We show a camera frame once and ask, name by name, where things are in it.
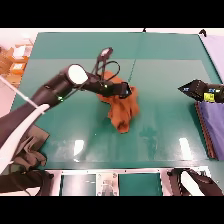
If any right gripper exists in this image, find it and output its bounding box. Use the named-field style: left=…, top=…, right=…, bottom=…
left=198, top=81, right=224, bottom=104

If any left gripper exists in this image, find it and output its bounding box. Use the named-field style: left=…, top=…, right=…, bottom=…
left=111, top=81, right=133, bottom=100

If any orange garment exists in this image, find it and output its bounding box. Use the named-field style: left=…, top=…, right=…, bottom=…
left=95, top=71, right=141, bottom=135

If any purple garment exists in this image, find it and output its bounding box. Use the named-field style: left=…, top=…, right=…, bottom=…
left=196, top=100, right=224, bottom=158

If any lilac garment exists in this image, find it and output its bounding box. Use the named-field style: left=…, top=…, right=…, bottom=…
left=199, top=33, right=224, bottom=85

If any brown garment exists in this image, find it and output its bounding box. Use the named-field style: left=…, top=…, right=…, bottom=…
left=194, top=101, right=224, bottom=162

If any grey garment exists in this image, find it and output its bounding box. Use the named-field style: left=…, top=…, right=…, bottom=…
left=12, top=124, right=51, bottom=168

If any black cable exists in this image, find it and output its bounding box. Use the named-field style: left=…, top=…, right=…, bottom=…
left=99, top=60, right=122, bottom=84

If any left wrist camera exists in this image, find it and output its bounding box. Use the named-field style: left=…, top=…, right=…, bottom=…
left=96, top=46, right=115, bottom=80

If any silver frame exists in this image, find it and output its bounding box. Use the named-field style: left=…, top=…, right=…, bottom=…
left=43, top=166, right=215, bottom=197

